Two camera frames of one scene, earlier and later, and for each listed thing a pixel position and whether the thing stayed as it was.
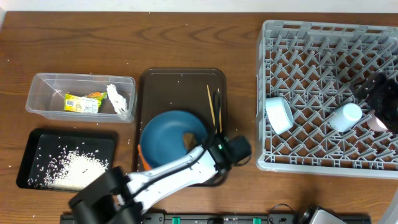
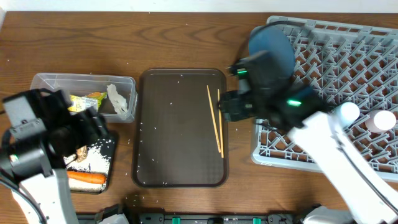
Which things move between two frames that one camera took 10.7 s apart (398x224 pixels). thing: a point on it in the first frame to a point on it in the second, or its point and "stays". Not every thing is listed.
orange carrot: (147, 167) to (87, 177)
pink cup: (374, 124) stays
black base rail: (209, 218) stays
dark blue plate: (161, 138) to (275, 40)
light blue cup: (346, 117) stays
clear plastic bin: (83, 98) stays
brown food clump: (189, 140) to (81, 153)
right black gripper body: (384, 101) to (240, 107)
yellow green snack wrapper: (89, 103) stays
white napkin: (118, 102) stays
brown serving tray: (202, 91) stays
